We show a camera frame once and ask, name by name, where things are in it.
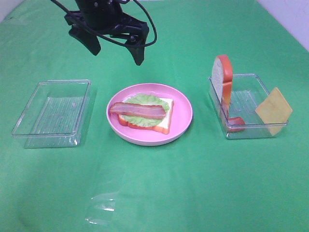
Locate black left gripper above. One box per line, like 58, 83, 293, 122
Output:
64, 0, 149, 66

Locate clear plastic tray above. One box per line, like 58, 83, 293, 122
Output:
209, 73, 289, 139
12, 80, 91, 148

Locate pink round plate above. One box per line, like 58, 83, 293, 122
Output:
106, 83, 193, 146

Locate clear plastic film sheet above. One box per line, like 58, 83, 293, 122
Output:
85, 166, 126, 226

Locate green lettuce leaf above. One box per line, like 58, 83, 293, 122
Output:
119, 93, 174, 129

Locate right clear plastic tray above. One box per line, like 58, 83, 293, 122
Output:
209, 73, 289, 139

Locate green tablecloth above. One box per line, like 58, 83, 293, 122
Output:
0, 0, 309, 232

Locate left clear plastic tray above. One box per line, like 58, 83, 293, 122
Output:
12, 80, 91, 148

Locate yellow cheese slice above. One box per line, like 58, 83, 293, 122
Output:
255, 87, 293, 136

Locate toast bread slice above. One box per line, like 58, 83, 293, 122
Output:
211, 54, 233, 106
118, 93, 174, 134

